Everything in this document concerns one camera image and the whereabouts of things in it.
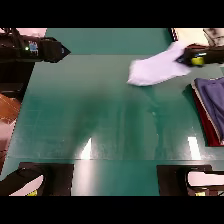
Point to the blue garment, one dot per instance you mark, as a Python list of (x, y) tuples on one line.
[(213, 100)]

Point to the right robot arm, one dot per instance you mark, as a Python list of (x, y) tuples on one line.
[(210, 55)]

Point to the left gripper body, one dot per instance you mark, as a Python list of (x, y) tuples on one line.
[(53, 50)]

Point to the white T-shirt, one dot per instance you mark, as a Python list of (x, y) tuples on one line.
[(156, 68)]

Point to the red garment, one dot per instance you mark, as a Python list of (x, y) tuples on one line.
[(208, 128)]

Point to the heap of clothes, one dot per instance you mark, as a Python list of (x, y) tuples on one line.
[(196, 35)]

